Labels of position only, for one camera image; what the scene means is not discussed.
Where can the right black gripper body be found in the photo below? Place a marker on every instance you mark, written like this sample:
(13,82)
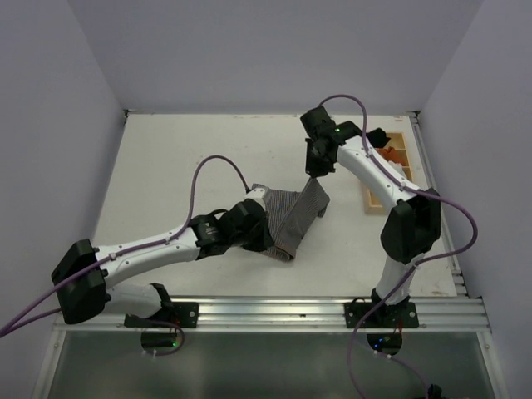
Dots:
(316,164)

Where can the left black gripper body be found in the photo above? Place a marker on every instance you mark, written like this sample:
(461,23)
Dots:
(255,240)

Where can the grey striped underwear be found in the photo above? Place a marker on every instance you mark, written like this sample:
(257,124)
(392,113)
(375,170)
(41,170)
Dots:
(290,216)

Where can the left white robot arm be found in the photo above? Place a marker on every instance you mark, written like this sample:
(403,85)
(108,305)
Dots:
(92,281)

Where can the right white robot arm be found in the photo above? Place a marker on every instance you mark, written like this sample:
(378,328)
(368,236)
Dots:
(413,222)

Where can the black rolled cloth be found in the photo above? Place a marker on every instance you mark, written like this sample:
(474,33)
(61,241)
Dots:
(378,138)

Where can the orange rolled cloth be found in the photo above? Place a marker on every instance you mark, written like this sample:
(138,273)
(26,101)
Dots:
(391,154)

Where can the white rolled cloth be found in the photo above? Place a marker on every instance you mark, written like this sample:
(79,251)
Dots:
(400,170)

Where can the black object bottom edge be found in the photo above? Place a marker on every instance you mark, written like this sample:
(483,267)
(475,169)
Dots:
(434,392)

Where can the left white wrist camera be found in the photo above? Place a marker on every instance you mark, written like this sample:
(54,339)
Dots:
(257,195)

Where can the aluminium rail frame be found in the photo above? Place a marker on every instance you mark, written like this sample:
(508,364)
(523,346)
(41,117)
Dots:
(326,315)

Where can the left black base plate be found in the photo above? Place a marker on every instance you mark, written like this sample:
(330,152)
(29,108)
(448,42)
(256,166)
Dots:
(182,314)

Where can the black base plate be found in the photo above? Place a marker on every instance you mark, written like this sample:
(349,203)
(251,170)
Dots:
(182,314)
(403,315)

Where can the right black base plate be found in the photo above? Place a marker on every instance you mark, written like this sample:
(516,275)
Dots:
(403,315)

